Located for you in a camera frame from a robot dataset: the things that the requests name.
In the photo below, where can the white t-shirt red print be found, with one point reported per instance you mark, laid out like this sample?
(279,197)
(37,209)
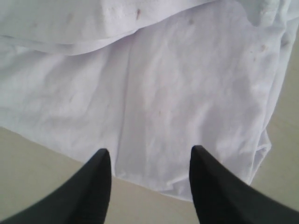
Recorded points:
(146,79)

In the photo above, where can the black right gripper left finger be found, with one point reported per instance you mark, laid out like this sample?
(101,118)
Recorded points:
(83,199)

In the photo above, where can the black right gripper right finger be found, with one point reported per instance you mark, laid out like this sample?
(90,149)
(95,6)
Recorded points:
(219,197)

